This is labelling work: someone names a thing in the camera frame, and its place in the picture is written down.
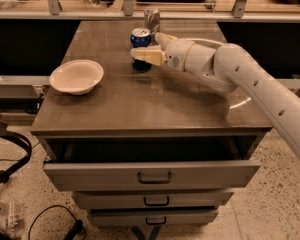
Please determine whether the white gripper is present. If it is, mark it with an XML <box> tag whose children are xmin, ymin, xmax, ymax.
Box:
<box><xmin>131</xmin><ymin>32</ymin><xmax>195</xmax><ymax>72</ymax></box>

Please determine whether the blue pepsi can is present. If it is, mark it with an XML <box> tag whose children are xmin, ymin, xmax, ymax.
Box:
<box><xmin>130</xmin><ymin>28</ymin><xmax>152</xmax><ymax>72</ymax></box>

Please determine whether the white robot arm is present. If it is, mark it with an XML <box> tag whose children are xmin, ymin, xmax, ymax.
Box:
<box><xmin>131</xmin><ymin>33</ymin><xmax>300</xmax><ymax>160</ymax></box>

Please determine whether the silver soda can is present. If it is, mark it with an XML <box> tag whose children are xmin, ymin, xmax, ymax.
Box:
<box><xmin>144</xmin><ymin>7</ymin><xmax>160</xmax><ymax>43</ymax></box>

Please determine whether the white paper bowl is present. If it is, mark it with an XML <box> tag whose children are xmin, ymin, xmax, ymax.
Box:
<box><xmin>50</xmin><ymin>60</ymin><xmax>104</xmax><ymax>95</ymax></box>

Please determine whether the grey drawer cabinet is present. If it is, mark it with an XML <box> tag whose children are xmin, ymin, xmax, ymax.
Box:
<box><xmin>29</xmin><ymin>19</ymin><xmax>274</xmax><ymax>228</ymax></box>

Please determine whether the top grey drawer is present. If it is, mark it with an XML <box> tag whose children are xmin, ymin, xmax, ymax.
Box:
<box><xmin>44</xmin><ymin>160</ymin><xmax>260</xmax><ymax>192</ymax></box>

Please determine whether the grey drawer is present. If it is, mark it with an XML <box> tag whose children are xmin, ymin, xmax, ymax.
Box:
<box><xmin>87</xmin><ymin>207</ymin><xmax>218</xmax><ymax>227</ymax></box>
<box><xmin>44</xmin><ymin>160</ymin><xmax>260</xmax><ymax>192</ymax></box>
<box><xmin>72</xmin><ymin>189</ymin><xmax>234</xmax><ymax>210</ymax></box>

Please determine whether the middle grey drawer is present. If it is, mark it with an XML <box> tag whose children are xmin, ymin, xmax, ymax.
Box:
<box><xmin>72</xmin><ymin>189</ymin><xmax>234</xmax><ymax>210</ymax></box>

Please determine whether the bottom grey drawer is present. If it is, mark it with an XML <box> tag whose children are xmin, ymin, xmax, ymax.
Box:
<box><xmin>87</xmin><ymin>207</ymin><xmax>218</xmax><ymax>227</ymax></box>

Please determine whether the clear plastic bottle on floor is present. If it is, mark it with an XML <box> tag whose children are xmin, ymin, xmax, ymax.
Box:
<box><xmin>6</xmin><ymin>201</ymin><xmax>18</xmax><ymax>229</ymax></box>

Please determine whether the black strap on floor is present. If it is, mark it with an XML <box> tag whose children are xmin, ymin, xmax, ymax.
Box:
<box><xmin>0</xmin><ymin>122</ymin><xmax>33</xmax><ymax>193</ymax></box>

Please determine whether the black cable on floor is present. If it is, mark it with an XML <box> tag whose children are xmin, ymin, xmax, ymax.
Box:
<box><xmin>27</xmin><ymin>204</ymin><xmax>87</xmax><ymax>240</ymax></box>

